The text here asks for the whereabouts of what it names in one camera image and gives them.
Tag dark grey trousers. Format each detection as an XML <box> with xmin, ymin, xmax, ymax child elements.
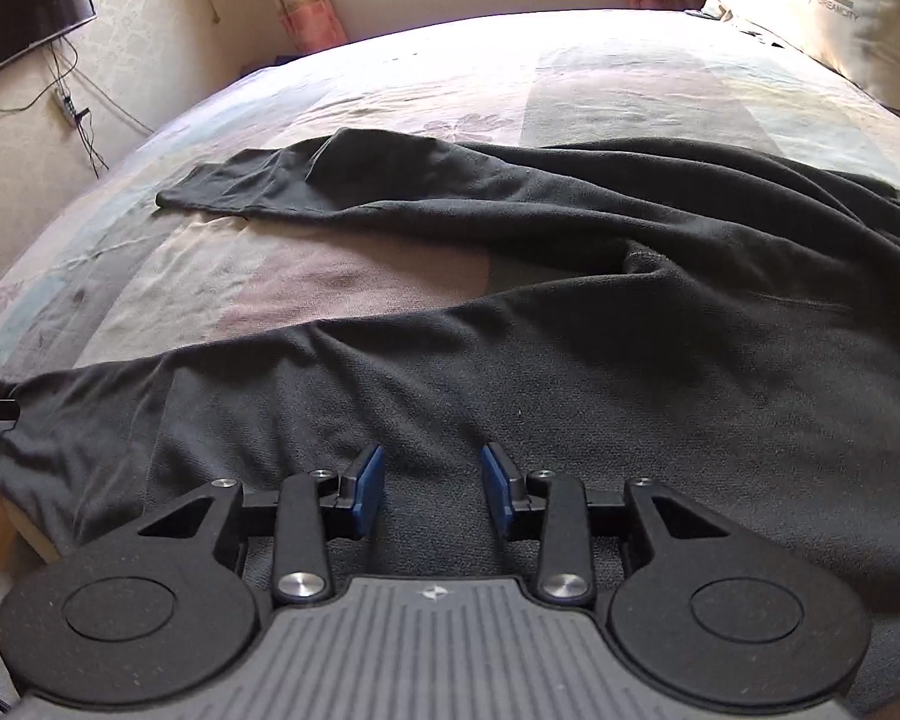
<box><xmin>0</xmin><ymin>130</ymin><xmax>900</xmax><ymax>710</ymax></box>

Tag pastel patchwork bed sheet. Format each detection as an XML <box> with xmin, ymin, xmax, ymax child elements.
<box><xmin>0</xmin><ymin>8</ymin><xmax>900</xmax><ymax>564</ymax></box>

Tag white power strip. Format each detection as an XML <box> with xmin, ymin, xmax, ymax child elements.
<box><xmin>53</xmin><ymin>88</ymin><xmax>80</xmax><ymax>128</ymax></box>

